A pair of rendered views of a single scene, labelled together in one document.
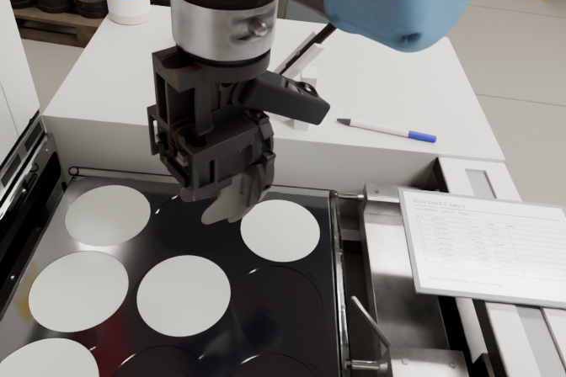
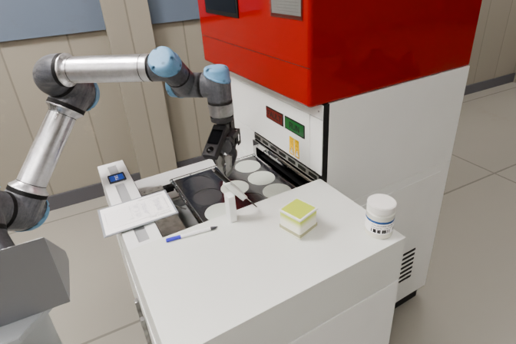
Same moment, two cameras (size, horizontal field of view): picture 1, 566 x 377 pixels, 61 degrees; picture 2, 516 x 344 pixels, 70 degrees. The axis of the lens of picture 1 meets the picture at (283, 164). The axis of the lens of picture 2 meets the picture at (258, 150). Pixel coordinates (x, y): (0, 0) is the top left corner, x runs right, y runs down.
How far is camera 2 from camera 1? 1.39 m
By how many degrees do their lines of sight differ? 107
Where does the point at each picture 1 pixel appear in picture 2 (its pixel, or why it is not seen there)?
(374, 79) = (212, 266)
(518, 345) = (133, 194)
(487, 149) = (137, 251)
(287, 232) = (216, 212)
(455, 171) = (154, 235)
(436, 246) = (160, 201)
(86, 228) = (277, 186)
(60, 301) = (262, 174)
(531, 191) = not seen: outside the picture
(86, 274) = (263, 180)
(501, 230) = (135, 216)
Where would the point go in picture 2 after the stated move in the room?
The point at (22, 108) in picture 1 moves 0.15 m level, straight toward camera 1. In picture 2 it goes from (313, 164) to (273, 156)
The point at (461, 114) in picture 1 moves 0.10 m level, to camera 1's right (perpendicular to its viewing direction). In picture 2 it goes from (152, 267) to (108, 282)
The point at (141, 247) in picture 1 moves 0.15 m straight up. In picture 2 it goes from (257, 189) to (254, 151)
